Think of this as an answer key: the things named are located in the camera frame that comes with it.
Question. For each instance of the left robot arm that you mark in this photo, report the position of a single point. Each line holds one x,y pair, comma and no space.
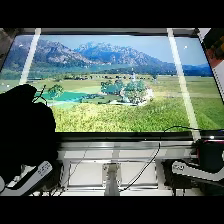
38,173

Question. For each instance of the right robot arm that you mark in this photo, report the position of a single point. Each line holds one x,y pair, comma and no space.
196,171

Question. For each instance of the heap of clothes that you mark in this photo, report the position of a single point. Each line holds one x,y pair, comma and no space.
215,41

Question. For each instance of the silver frame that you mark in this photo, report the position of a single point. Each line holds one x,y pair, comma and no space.
133,146

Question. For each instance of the black garment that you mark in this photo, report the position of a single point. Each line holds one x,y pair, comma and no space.
26,133

